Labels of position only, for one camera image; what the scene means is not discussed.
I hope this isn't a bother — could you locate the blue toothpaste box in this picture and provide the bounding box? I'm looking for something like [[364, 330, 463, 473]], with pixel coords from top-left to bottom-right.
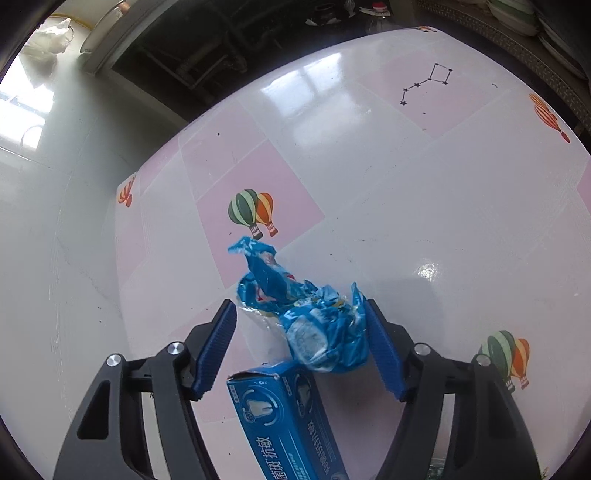
[[226, 361, 349, 480]]

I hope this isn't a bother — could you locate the white bowl on counter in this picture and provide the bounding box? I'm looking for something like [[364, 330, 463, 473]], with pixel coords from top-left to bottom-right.
[[80, 1, 134, 54]]

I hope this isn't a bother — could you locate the blue wrapper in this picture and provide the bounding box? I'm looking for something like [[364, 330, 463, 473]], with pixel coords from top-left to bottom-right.
[[228, 237, 370, 374]]

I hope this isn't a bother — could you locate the stack of white bowls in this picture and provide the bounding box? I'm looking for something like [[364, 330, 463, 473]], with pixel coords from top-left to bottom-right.
[[486, 0, 538, 37]]

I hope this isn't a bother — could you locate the pink patterned table cover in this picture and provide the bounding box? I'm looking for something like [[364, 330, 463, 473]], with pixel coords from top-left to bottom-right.
[[115, 27, 590, 476]]

